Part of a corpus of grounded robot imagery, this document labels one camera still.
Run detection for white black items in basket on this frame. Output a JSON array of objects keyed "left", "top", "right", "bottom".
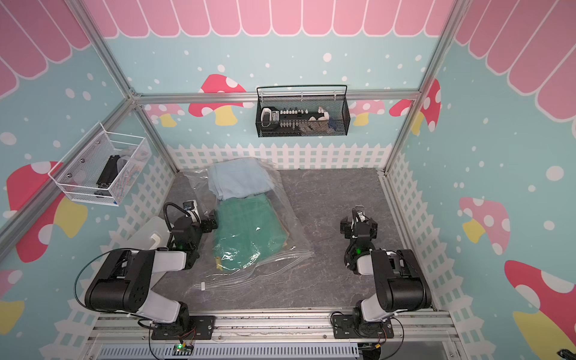
[{"left": 256, "top": 106, "right": 338, "bottom": 137}]

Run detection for black part in white basket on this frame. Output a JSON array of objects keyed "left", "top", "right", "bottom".
[{"left": 96, "top": 155, "right": 121, "bottom": 188}]

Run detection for light blue folded garment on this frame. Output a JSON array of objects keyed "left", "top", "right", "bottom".
[{"left": 208, "top": 157, "right": 275, "bottom": 200}]

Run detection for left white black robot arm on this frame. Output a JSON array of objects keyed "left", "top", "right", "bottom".
[{"left": 76, "top": 200, "right": 218, "bottom": 341}]

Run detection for black wire mesh basket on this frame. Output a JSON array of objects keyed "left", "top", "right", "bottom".
[{"left": 255, "top": 85, "right": 350, "bottom": 137}]

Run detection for translucent plastic storage box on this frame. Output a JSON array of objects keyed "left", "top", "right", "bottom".
[{"left": 127, "top": 216, "right": 170, "bottom": 250}]

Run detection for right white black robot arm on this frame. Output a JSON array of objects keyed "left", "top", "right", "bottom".
[{"left": 331, "top": 206, "right": 432, "bottom": 339}]

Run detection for small green circuit board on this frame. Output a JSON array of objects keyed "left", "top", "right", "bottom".
[{"left": 172, "top": 343, "right": 194, "bottom": 356}]

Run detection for clear plastic vacuum bag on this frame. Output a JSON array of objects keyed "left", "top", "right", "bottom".
[{"left": 184, "top": 157, "right": 314, "bottom": 290}]

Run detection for green trousers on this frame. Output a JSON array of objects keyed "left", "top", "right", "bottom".
[{"left": 213, "top": 194, "right": 289, "bottom": 273}]

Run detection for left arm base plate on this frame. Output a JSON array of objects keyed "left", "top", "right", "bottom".
[{"left": 151, "top": 316, "right": 216, "bottom": 341}]

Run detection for white wire mesh basket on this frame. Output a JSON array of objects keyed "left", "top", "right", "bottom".
[{"left": 48, "top": 124, "right": 152, "bottom": 206}]

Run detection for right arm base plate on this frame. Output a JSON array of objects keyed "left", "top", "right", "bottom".
[{"left": 330, "top": 312, "right": 395, "bottom": 341}]

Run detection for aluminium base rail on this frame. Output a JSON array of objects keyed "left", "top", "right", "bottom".
[{"left": 79, "top": 307, "right": 467, "bottom": 359}]

